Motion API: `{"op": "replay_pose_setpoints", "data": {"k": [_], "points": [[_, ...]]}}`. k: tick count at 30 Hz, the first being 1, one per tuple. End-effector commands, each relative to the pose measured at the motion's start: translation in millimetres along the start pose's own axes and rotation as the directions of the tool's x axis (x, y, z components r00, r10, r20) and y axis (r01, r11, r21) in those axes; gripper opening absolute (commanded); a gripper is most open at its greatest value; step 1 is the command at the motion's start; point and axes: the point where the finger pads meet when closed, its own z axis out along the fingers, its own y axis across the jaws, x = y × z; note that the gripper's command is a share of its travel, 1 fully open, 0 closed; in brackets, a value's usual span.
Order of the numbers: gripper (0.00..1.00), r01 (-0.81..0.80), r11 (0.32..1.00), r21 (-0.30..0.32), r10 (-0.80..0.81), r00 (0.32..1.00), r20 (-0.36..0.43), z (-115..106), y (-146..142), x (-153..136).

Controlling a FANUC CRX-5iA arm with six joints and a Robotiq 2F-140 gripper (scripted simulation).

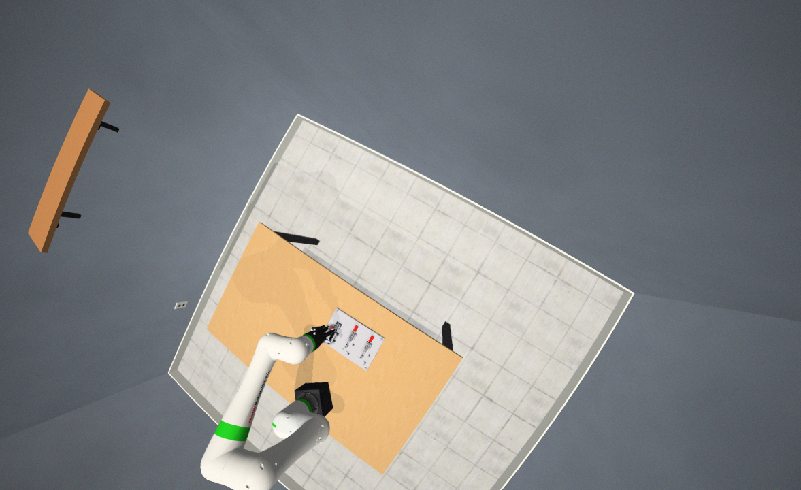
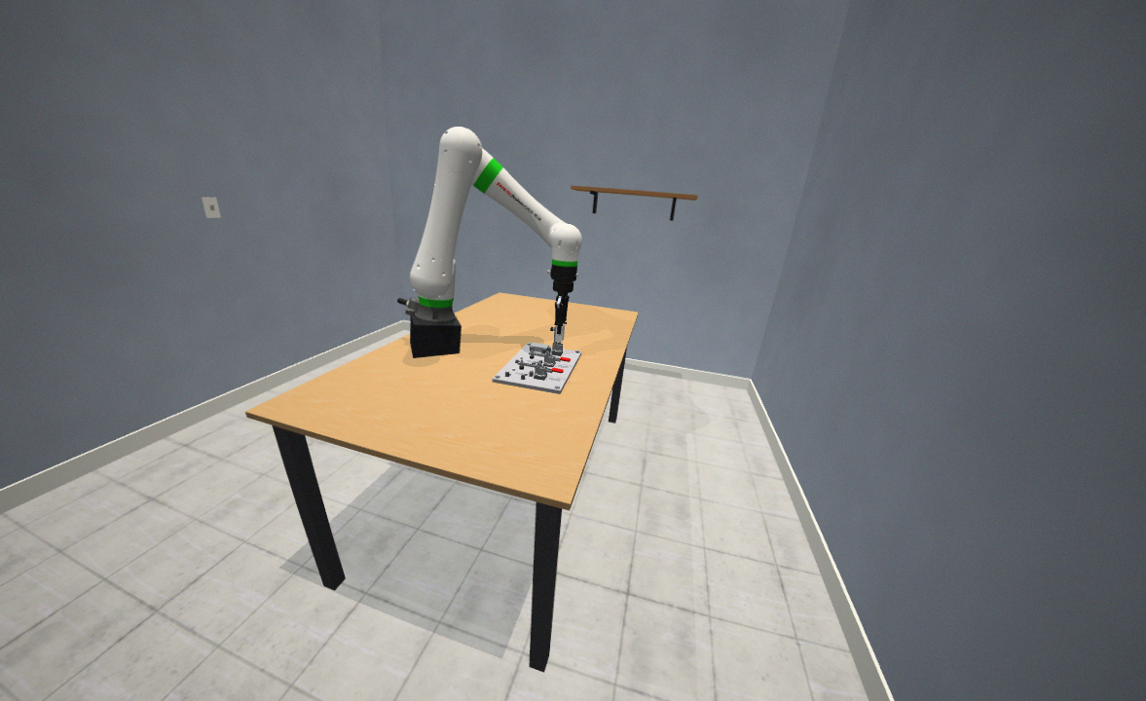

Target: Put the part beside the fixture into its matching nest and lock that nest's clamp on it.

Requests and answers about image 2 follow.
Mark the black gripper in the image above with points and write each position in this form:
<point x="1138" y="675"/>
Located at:
<point x="561" y="307"/>

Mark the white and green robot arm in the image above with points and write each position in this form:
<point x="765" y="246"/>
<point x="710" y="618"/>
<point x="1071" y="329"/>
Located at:
<point x="460" y="157"/>

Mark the black toggle clamp with red handle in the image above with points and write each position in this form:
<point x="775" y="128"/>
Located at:
<point x="541" y="371"/>

